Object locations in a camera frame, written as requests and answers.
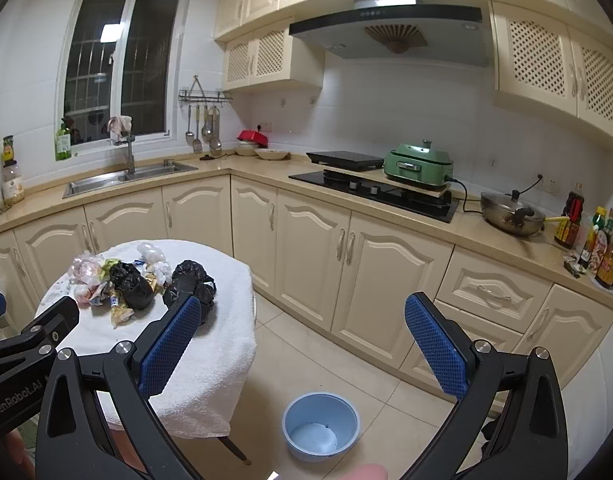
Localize glass jar with lid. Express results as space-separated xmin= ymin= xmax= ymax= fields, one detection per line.
xmin=2 ymin=136 xmax=24 ymax=206

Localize black gas stove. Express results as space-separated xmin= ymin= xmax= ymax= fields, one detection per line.
xmin=290 ymin=170 xmax=459 ymax=223

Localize dark soy sauce bottle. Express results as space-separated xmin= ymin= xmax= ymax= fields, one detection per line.
xmin=554 ymin=182 xmax=584 ymax=249

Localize white towel table cover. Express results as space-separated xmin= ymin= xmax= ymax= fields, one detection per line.
xmin=36 ymin=240 xmax=256 ymax=439

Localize steel wok with lid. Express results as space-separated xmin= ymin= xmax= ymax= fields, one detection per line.
xmin=480 ymin=192 xmax=545 ymax=237

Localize red pot lid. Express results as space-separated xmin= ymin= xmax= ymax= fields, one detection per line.
xmin=237 ymin=130 xmax=268 ymax=148

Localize green electric cooker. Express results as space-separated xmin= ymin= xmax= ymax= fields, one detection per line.
xmin=383 ymin=140 xmax=454 ymax=188

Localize blue plastic trash bin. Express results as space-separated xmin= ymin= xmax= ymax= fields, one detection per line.
xmin=280 ymin=391 xmax=361 ymax=463

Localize steel faucet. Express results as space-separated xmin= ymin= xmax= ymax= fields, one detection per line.
xmin=108 ymin=115 xmax=135 ymax=174

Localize kitchen window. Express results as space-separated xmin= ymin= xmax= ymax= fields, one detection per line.
xmin=58 ymin=0 xmax=185 ymax=150

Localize clear bag with red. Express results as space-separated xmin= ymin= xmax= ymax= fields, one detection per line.
xmin=68 ymin=252 xmax=105 ymax=307

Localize large black trash bag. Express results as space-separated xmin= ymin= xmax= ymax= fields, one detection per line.
xmin=162 ymin=260 xmax=216 ymax=325

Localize yellow printed snack bag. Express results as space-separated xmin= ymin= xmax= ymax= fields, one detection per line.
xmin=109 ymin=289 xmax=134 ymax=328

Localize steel kitchen sink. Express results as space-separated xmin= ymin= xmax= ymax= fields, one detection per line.
xmin=64 ymin=160 xmax=196 ymax=198

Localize hanging utensil rack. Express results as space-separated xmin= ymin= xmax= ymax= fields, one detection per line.
xmin=177 ymin=75 xmax=233 ymax=159

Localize black range hood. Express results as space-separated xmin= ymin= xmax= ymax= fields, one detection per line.
xmin=289 ymin=4 xmax=488 ymax=66

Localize clear plastic bag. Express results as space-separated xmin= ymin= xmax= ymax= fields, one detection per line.
xmin=137 ymin=242 xmax=173 ymax=287

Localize black induction cooktop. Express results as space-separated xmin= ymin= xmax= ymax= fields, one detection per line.
xmin=306 ymin=151 xmax=384 ymax=172

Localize small black trash bag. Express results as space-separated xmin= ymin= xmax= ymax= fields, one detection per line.
xmin=109 ymin=261 xmax=154 ymax=310

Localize green dish soap bottle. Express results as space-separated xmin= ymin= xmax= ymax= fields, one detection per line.
xmin=55 ymin=118 xmax=72 ymax=160

